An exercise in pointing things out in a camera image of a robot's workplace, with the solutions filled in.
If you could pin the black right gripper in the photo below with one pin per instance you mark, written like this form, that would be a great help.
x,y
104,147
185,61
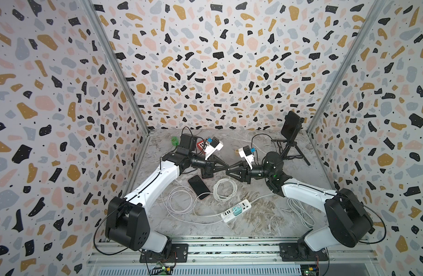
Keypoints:
x,y
246,175

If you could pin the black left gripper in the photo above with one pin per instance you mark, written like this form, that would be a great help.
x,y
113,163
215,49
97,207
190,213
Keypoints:
x,y
211,168

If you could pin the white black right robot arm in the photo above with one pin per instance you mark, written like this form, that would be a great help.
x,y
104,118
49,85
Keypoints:
x,y
347,220

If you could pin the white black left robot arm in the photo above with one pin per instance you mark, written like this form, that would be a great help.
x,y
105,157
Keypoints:
x,y
127,220

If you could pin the pink case phone lower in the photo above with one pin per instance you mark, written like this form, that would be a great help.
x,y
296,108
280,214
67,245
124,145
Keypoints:
x,y
199,187

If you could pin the teal plug adapter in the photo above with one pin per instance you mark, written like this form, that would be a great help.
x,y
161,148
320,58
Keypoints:
x,y
237,210

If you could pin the red toy block with grid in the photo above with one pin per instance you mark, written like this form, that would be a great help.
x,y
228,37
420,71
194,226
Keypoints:
x,y
201,145

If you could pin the white power strip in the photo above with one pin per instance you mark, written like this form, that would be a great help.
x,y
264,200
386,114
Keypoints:
x,y
227,216

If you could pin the green round toy piece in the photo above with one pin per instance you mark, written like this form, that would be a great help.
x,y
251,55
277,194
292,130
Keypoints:
x,y
175,141

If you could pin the black panel on tripod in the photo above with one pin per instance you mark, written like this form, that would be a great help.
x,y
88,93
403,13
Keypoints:
x,y
291,126

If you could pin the green circuit board left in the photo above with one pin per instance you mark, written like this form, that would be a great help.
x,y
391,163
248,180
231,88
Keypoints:
x,y
162,271

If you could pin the green circuit board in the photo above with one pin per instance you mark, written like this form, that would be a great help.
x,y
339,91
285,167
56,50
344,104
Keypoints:
x,y
309,270
162,271

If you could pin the green circuit board right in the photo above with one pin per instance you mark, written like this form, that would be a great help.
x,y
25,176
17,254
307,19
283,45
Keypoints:
x,y
309,270

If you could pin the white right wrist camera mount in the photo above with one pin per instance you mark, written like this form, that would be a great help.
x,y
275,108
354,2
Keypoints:
x,y
247,153

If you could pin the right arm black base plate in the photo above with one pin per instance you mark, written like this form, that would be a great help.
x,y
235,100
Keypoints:
x,y
300,252

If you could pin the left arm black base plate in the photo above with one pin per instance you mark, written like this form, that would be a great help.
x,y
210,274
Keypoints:
x,y
175,253

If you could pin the aluminium corner frame post left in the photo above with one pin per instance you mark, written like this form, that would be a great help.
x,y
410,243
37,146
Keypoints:
x,y
95,22

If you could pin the aluminium corner frame post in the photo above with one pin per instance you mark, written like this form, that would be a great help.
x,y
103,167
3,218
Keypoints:
x,y
372,16
95,22

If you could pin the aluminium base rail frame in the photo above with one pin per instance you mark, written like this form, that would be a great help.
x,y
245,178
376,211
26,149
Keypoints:
x,y
234,256

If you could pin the aluminium corner frame post right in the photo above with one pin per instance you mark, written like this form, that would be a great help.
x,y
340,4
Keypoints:
x,y
372,16

